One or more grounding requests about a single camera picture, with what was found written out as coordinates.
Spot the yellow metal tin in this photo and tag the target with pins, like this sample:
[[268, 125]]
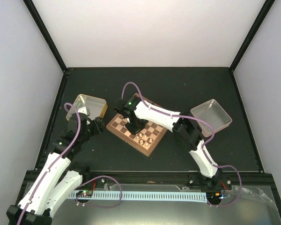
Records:
[[97, 106]]

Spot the right controller circuit board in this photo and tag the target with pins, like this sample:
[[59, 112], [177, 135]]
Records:
[[220, 195]]

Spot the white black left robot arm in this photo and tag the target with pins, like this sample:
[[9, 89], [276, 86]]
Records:
[[59, 176]]

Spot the left controller circuit board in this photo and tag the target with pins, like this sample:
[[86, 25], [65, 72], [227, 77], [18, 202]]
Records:
[[84, 193]]

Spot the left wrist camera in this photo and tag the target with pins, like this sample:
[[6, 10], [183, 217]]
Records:
[[84, 110]]

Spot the black frame post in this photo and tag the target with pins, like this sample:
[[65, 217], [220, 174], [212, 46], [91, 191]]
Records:
[[266, 7], [45, 33]]

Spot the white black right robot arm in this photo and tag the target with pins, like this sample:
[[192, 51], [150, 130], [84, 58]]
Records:
[[186, 131]]

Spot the pink metal tin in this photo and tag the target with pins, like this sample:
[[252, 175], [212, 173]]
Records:
[[212, 113]]

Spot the black rear mounting rail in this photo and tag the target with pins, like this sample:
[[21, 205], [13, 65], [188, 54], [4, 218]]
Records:
[[194, 179]]

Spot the black left frame post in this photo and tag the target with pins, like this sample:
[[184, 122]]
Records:
[[45, 33]]

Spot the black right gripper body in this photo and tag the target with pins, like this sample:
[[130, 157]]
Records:
[[137, 124]]

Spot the wooden chessboard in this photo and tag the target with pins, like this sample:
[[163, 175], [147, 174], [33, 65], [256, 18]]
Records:
[[140, 136]]

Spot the white slotted cable duct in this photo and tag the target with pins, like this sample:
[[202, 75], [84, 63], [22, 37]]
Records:
[[144, 196]]

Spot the black right frame post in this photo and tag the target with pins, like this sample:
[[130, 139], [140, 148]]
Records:
[[266, 7]]

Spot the controller circuit board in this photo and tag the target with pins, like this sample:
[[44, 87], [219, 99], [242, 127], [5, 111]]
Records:
[[84, 193], [220, 195]]

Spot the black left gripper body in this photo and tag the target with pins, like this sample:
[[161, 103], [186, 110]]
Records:
[[98, 127]]

